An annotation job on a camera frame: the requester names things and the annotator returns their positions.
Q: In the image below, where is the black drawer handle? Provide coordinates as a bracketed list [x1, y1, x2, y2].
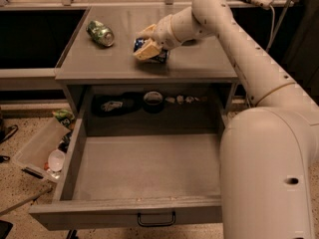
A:
[137, 211, 176, 228]

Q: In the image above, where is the white cable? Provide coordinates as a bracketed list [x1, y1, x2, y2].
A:
[265, 4, 277, 53]

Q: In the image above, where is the black floor cable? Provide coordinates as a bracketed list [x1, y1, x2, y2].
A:
[0, 124, 19, 164]

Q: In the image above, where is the open grey drawer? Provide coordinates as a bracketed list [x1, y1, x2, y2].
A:
[29, 85, 233, 231]

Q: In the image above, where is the green soda can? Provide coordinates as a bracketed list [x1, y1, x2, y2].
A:
[86, 20, 115, 47]

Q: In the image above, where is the clear plastic bin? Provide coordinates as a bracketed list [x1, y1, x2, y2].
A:
[13, 118, 70, 182]

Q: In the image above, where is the grey counter cabinet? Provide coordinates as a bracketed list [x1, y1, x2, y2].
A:
[56, 3, 238, 113]

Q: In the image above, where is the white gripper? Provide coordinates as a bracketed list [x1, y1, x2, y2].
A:
[134, 15, 180, 61]

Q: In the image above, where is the black cloth object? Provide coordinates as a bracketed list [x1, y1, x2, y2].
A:
[91, 92, 143, 118]

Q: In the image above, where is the black tape roll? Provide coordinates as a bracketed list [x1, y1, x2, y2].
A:
[143, 91, 163, 114]

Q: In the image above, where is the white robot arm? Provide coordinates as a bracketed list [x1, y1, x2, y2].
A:
[135, 0, 319, 239]

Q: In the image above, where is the green chip bag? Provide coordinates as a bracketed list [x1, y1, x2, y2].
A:
[53, 110, 75, 130]

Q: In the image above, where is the white plastic cup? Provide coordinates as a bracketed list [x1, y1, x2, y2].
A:
[48, 149, 65, 172]

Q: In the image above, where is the blue pepsi can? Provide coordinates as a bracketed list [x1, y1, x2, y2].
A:
[144, 49, 168, 63]

